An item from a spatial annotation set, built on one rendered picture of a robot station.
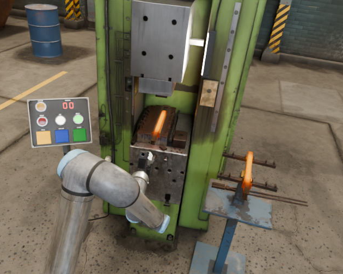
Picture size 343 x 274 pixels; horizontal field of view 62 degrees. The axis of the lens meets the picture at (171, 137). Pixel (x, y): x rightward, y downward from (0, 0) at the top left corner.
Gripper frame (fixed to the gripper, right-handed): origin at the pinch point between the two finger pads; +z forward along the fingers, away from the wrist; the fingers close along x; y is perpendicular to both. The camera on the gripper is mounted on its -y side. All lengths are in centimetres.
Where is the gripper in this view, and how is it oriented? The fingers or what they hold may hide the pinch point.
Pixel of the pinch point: (148, 151)
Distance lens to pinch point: 166.5
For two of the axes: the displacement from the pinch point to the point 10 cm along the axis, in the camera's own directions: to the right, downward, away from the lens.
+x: 9.8, 1.6, -0.8
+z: 1.5, -5.3, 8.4
